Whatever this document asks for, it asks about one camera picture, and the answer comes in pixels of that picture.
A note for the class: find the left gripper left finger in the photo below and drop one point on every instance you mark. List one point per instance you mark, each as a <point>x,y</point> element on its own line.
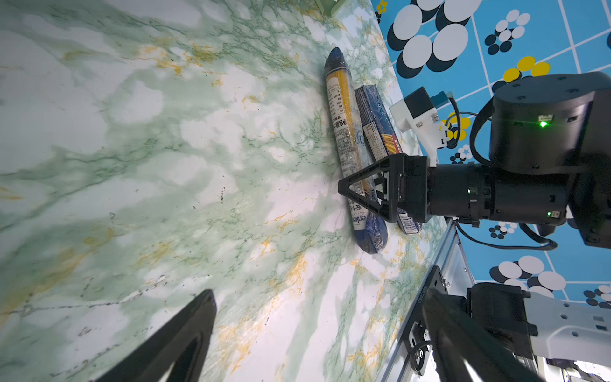
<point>176,351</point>

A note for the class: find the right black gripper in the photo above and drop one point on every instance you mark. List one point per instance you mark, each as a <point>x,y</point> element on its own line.
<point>470,192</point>

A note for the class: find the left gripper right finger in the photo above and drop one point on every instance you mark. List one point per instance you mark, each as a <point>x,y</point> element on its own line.
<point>459,343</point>

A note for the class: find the dark blue Barilla spaghetti package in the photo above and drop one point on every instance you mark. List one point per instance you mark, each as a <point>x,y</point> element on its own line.
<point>381,140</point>

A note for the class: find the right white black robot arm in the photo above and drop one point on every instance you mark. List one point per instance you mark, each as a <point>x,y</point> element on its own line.
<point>549,160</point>

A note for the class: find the green two-tier wooden shelf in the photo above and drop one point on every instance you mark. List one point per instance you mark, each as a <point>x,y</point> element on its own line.
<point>330,8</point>

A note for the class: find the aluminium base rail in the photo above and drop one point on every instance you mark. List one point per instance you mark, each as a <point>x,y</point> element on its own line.
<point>446,282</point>

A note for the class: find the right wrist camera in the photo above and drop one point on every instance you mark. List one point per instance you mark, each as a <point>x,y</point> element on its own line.
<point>417,112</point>

